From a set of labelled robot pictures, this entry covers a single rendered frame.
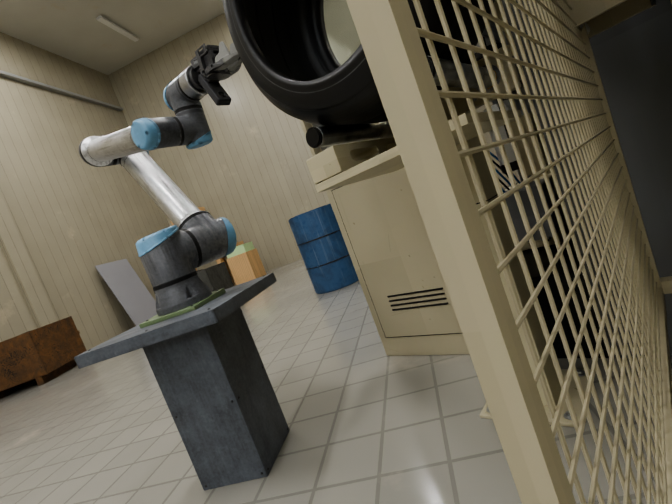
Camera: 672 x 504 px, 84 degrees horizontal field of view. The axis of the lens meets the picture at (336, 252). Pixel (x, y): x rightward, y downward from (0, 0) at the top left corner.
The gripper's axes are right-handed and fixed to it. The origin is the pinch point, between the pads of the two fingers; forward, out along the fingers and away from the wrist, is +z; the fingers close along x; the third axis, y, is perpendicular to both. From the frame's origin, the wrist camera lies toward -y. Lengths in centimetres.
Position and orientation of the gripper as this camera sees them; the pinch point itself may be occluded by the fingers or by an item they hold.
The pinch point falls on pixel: (239, 57)
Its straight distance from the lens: 118.2
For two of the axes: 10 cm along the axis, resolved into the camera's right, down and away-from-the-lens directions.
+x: 6.1, -2.9, 7.3
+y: -2.7, -9.5, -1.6
